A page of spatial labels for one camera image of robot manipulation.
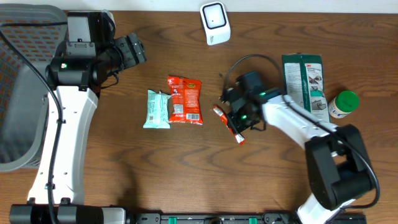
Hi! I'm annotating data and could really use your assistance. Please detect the red stick sachet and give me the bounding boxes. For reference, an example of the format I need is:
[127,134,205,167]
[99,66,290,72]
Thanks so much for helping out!
[213,105,245,146]

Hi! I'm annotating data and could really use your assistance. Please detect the red snack packet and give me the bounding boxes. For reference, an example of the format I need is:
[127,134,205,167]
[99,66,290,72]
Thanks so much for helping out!
[167,76,203,125]

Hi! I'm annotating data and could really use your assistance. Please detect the teal white snack packet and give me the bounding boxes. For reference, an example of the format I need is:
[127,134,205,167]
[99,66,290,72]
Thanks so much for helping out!
[143,90,171,129]

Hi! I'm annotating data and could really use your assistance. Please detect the green white packet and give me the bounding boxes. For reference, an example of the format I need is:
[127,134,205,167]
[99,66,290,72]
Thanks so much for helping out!
[282,54,330,122]

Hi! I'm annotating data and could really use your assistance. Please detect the green lid seasoning jar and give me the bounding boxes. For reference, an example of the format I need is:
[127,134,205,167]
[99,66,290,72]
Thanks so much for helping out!
[328,90,360,118]

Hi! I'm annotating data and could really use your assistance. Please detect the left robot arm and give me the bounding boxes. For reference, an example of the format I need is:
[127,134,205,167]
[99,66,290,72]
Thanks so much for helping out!
[9,33,146,223]

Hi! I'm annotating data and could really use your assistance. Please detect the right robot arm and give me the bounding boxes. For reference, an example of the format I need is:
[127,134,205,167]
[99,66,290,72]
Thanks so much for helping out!
[221,86,380,223]

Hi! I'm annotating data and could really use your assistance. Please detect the white barcode scanner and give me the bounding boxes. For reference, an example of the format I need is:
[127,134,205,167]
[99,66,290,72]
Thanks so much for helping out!
[200,1,231,45]

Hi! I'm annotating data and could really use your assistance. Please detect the grey plastic mesh basket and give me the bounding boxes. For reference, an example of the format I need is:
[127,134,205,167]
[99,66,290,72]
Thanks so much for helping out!
[1,4,67,172]

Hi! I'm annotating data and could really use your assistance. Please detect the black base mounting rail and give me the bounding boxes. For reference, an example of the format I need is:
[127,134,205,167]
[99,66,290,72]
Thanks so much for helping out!
[134,212,368,224]

